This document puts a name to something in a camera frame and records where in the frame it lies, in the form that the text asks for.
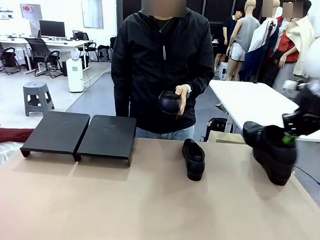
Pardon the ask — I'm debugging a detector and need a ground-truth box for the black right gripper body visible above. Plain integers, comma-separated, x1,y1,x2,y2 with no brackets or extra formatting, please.
280,86,320,138

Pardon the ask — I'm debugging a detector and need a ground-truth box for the black leather zip shoe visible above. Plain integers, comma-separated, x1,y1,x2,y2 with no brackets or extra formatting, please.
157,89,188,117
239,120,299,187
180,138,208,182

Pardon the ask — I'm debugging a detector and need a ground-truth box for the right forearm in black sleeve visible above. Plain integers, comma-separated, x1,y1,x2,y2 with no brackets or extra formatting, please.
107,73,132,118

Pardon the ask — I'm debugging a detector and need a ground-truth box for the left forearm in black sleeve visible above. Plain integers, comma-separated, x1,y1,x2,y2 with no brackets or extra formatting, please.
187,66,215,102

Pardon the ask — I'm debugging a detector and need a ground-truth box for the black metal shoe stand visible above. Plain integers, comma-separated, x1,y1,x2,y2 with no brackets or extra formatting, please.
19,109,91,162
75,113,138,167

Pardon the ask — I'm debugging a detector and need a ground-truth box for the person's left hand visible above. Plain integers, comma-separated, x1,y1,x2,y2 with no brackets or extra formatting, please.
173,84,191,121

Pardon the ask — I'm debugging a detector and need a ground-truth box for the white background table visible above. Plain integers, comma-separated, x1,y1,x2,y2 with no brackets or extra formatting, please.
205,79,320,143

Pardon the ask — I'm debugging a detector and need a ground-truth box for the tan cardboard box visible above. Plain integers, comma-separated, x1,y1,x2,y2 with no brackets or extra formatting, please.
208,130,248,146

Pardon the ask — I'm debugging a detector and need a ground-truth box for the black bag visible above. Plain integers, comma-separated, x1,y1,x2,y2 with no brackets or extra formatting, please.
204,116,233,144

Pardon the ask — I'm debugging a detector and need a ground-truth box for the mannequin in cream coat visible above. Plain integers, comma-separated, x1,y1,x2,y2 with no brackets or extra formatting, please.
272,0,318,91

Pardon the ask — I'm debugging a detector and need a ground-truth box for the black tripod pole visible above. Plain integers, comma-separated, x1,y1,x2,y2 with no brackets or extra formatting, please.
253,18,278,86

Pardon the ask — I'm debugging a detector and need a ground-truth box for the mannequin in white navy jacket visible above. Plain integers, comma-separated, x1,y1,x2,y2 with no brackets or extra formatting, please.
240,0,283,85

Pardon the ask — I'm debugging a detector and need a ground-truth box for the mannequin in grey tank top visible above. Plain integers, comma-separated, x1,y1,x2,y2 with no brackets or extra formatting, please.
224,0,264,83

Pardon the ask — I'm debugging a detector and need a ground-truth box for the background person in navy polo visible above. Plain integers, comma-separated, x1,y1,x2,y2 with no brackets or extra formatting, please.
214,5,245,74

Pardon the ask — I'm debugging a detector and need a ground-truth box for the person in black jacket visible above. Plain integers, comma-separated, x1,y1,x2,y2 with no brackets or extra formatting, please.
106,0,220,143

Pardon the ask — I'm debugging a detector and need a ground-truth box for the grey plastic step stool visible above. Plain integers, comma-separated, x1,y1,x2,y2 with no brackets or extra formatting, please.
97,49,111,63
21,80,57,119

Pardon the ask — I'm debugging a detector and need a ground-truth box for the white air purifier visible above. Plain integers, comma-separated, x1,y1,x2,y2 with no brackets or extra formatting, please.
63,57,86,93

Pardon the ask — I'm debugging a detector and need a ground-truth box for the black mesh office chair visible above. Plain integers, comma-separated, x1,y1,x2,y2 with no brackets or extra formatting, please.
72,31,101,63
0,36,24,76
23,37,66,79

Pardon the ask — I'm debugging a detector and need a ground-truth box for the long white office desk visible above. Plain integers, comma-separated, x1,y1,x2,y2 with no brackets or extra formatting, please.
0,35,93,75

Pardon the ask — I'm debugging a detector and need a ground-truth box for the black computer monitor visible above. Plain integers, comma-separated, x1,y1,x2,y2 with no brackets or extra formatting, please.
37,20,67,40

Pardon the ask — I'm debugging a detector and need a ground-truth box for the grey board with red sticker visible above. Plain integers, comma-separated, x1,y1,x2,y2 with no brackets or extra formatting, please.
17,3,44,36

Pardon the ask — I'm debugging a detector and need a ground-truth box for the maroon cloth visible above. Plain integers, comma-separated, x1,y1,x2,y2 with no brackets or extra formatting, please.
0,126,35,153

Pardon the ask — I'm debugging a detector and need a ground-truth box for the grey wall panel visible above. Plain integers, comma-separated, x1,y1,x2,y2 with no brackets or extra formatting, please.
79,0,106,29

